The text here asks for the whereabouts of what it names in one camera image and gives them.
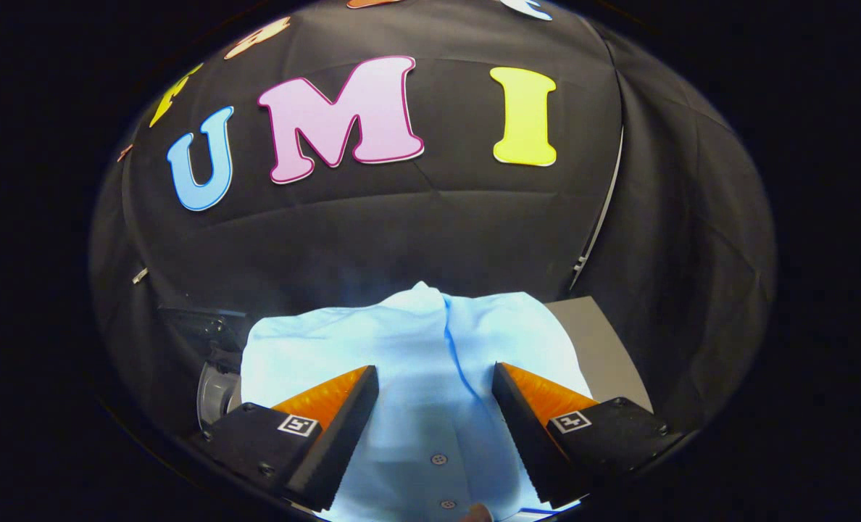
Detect light blue shirt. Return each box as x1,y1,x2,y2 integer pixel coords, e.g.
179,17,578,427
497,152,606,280
241,281,594,522

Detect black backdrop cloth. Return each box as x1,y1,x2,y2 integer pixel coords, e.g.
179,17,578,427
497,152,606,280
90,0,778,465

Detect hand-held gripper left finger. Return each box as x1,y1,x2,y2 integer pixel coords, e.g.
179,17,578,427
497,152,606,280
188,365,380,513

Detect grey washing machine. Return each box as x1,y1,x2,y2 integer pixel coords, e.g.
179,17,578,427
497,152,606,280
157,303,251,436

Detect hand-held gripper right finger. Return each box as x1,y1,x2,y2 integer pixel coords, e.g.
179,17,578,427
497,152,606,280
492,362,686,510

